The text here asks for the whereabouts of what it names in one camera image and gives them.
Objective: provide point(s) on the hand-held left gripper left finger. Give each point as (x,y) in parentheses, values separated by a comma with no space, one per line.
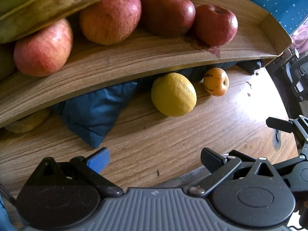
(98,160)

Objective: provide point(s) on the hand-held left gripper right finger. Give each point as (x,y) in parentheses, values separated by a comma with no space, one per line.
(211,160)

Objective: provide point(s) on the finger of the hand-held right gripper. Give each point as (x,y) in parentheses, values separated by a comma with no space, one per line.
(279,124)

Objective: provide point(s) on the metal tray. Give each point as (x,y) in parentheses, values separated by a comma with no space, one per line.
(185,176)

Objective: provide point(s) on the yellow lemon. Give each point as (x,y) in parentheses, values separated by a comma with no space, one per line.
(173,95)

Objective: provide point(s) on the dark blue quilted jacket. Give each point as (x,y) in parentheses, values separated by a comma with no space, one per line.
(96,115)

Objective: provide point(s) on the orange speckled pepino melon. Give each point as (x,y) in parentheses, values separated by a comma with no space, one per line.
(215,81)

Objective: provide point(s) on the pink floral blanket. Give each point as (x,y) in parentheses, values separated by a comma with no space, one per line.
(302,32)

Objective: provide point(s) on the curved wooden shelf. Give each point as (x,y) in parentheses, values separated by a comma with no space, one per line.
(120,62)

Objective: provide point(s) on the dark red apple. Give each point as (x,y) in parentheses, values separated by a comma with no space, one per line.
(167,9)
(215,25)

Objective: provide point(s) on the blue polka dot cloth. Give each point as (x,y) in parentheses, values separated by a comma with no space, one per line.
(276,0)

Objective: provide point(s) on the pink striped apple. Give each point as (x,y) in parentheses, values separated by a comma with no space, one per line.
(43,49)

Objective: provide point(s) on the orange-red apple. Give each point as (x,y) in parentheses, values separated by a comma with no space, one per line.
(110,16)

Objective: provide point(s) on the brown spotted banana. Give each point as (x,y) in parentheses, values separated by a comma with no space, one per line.
(60,6)

